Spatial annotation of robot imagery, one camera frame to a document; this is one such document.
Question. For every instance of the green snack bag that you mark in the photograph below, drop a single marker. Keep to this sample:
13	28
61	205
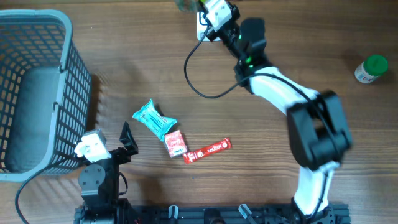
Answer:
191	6

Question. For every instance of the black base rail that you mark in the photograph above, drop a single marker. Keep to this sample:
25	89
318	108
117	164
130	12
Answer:
266	214

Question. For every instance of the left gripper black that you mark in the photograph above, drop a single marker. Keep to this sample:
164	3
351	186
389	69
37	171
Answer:
125	156

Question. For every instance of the red coffee stick sachet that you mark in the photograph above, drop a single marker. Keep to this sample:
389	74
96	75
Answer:
219	146

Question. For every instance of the green lid jar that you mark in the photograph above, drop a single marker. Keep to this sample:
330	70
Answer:
371	69

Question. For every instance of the white barcode scanner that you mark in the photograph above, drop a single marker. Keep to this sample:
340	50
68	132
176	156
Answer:
200	31

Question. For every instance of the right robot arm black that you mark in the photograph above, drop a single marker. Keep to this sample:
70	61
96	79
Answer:
318	131

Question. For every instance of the grey plastic basket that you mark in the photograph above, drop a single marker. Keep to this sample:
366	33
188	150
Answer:
45	94

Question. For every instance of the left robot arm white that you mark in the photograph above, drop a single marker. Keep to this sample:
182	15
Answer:
99	180

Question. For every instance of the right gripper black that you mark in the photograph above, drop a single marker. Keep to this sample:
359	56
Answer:
234	10

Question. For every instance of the red small box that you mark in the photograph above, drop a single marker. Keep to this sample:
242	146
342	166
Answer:
175	144

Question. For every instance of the teal wet wipes pack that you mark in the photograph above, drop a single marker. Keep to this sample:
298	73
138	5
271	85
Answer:
150	117

